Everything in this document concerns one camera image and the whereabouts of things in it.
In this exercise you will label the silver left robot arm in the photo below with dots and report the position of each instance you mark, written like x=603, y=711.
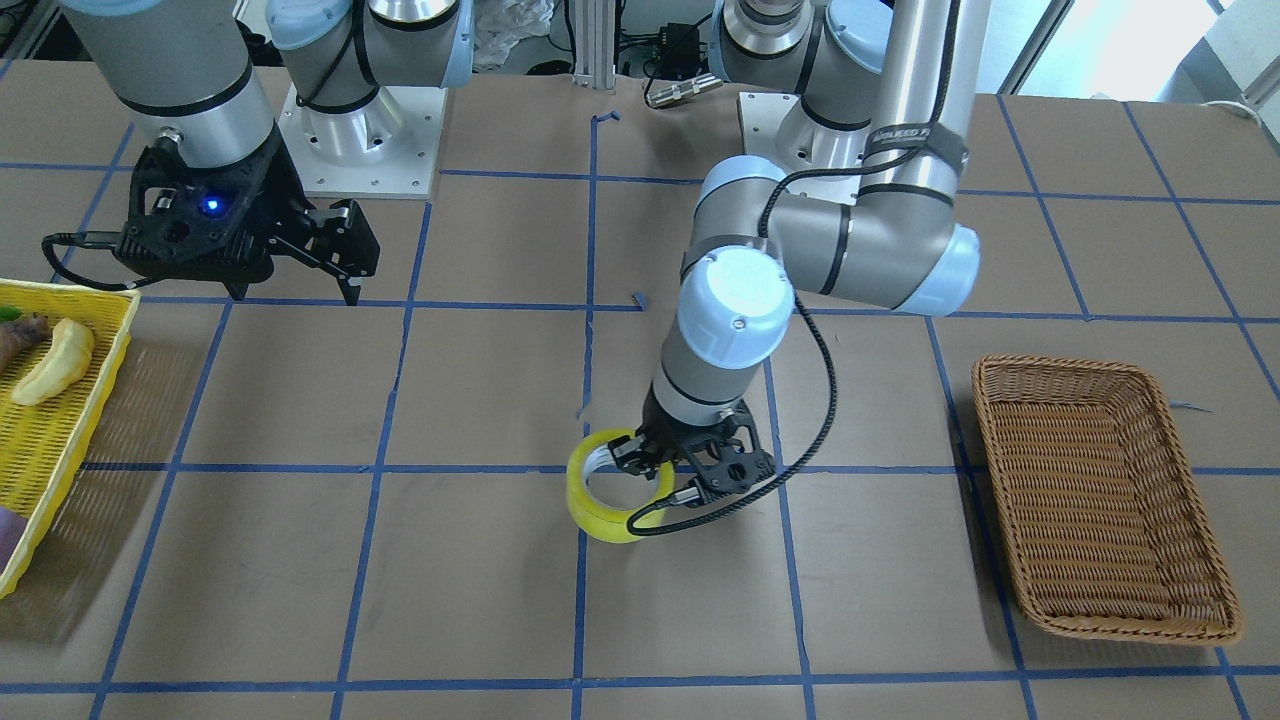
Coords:
x=901, y=81

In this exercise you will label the yellow woven basket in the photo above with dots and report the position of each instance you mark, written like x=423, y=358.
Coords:
x=44, y=445

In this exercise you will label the brown wicker basket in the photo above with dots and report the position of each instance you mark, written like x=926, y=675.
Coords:
x=1104, y=527

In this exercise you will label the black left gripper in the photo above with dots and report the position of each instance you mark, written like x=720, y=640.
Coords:
x=662, y=424

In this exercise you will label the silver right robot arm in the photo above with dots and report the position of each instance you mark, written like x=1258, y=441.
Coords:
x=245, y=136

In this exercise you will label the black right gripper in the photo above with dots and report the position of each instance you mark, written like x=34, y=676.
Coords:
x=283, y=200

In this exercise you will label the yellow packing tape roll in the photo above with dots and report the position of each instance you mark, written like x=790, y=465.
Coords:
x=601, y=497

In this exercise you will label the yellow toy banana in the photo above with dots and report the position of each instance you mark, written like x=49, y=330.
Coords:
x=66, y=361

